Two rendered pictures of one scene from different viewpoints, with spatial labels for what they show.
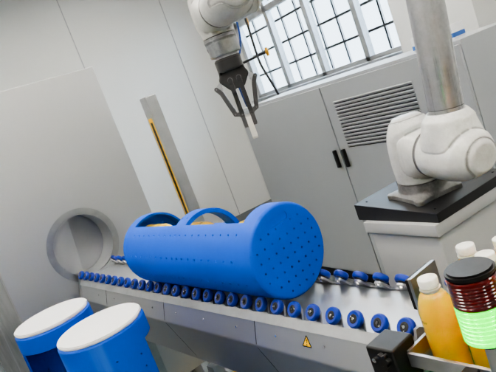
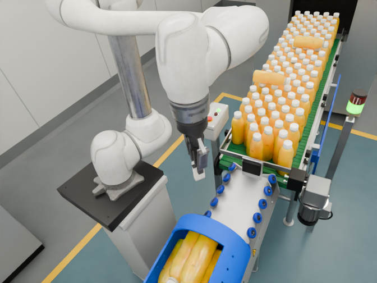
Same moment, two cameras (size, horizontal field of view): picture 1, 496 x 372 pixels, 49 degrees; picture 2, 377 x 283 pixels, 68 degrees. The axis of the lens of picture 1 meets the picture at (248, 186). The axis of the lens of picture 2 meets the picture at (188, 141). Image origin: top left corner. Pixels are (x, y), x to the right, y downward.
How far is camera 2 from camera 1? 183 cm
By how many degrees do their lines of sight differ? 97
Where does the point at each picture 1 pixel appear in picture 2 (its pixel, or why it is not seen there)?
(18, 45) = not seen: outside the picture
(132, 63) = not seen: outside the picture
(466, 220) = not seen: hidden behind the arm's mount
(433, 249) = (162, 192)
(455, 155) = (169, 129)
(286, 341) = (247, 272)
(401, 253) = (145, 217)
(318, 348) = (257, 243)
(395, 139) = (122, 151)
